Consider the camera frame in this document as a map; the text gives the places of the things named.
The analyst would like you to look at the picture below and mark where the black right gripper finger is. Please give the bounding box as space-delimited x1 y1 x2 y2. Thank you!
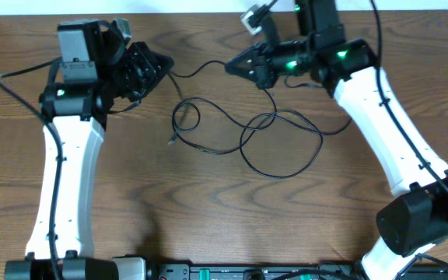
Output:
225 64 258 82
226 43 263 69

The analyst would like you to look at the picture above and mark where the thin black cable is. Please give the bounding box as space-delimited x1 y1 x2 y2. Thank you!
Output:
167 60 353 156

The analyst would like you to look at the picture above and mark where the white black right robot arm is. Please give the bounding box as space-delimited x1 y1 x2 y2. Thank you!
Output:
225 1 448 279

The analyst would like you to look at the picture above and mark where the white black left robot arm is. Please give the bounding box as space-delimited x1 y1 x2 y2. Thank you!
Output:
4 18 173 279

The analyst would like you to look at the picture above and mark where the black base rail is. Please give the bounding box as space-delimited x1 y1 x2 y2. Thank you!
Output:
145 262 448 280

